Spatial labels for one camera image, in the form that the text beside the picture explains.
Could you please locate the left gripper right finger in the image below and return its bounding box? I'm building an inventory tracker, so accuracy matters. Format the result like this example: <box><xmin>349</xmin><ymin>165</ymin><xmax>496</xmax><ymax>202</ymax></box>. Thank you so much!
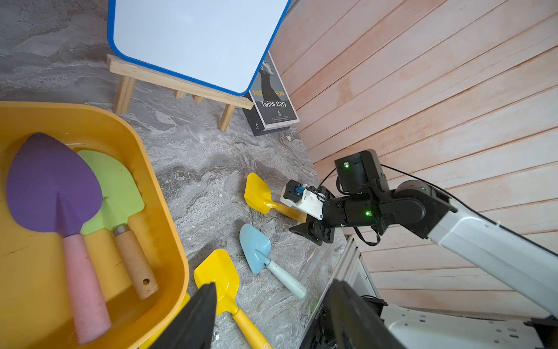
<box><xmin>328</xmin><ymin>280</ymin><xmax>404</xmax><ymax>348</ymax></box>

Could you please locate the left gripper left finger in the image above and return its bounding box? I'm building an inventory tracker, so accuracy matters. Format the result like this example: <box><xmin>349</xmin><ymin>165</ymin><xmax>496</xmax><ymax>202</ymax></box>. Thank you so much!
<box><xmin>151</xmin><ymin>283</ymin><xmax>217</xmax><ymax>348</ymax></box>

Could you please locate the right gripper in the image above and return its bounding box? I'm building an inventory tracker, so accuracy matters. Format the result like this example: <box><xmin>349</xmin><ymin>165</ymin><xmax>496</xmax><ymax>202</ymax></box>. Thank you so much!
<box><xmin>289</xmin><ymin>186</ymin><xmax>347</xmax><ymax>246</ymax></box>

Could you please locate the light green shovel wooden handle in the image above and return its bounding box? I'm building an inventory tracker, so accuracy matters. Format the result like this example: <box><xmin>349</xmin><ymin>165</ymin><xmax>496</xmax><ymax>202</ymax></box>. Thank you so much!
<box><xmin>77</xmin><ymin>150</ymin><xmax>158</xmax><ymax>300</ymax></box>

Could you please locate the yellow storage box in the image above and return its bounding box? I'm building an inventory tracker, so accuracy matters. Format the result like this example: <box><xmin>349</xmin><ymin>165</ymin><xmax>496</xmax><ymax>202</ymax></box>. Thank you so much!
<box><xmin>1</xmin><ymin>102</ymin><xmax>188</xmax><ymax>348</ymax></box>

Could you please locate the purple shovel pink handle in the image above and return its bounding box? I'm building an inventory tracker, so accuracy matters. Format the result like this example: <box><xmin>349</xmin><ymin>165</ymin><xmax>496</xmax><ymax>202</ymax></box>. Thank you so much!
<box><xmin>6</xmin><ymin>133</ymin><xmax>111</xmax><ymax>345</ymax></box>

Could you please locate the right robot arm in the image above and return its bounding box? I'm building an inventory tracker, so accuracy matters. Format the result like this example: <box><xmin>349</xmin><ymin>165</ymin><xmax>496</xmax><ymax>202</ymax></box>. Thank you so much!
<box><xmin>280</xmin><ymin>149</ymin><xmax>557</xmax><ymax>348</ymax></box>

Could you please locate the light blue shovel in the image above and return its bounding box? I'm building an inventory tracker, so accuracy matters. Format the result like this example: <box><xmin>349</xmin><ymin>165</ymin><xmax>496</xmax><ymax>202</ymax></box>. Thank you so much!
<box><xmin>239</xmin><ymin>223</ymin><xmax>307</xmax><ymax>300</ymax></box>

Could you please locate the black and white book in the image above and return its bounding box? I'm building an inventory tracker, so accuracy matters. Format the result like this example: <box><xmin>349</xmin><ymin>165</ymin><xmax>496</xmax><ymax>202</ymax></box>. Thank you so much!
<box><xmin>243</xmin><ymin>52</ymin><xmax>299</xmax><ymax>136</ymax></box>

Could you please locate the wooden easel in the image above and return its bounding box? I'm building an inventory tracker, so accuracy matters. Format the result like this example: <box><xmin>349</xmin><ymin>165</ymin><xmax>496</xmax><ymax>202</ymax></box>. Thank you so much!
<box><xmin>107</xmin><ymin>55</ymin><xmax>254</xmax><ymax>132</ymax></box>

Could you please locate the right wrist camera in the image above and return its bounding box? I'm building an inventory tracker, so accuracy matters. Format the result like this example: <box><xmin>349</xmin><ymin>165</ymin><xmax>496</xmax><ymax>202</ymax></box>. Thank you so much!
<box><xmin>280</xmin><ymin>180</ymin><xmax>327</xmax><ymax>220</ymax></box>

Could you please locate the yellow scoop wooden handle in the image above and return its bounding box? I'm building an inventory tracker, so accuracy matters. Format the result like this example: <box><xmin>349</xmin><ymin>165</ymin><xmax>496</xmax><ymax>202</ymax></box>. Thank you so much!
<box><xmin>138</xmin><ymin>293</ymin><xmax>190</xmax><ymax>349</ymax></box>

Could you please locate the yellow scoop blue-tipped handle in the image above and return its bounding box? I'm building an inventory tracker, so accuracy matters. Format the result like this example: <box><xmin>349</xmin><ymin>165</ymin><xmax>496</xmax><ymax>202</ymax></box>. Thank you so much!
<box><xmin>194</xmin><ymin>249</ymin><xmax>272</xmax><ymax>348</ymax></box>

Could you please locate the whiteboard blue frame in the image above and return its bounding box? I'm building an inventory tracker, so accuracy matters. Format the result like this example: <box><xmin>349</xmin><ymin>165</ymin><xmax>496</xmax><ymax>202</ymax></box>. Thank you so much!
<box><xmin>108</xmin><ymin>0</ymin><xmax>291</xmax><ymax>96</ymax></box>

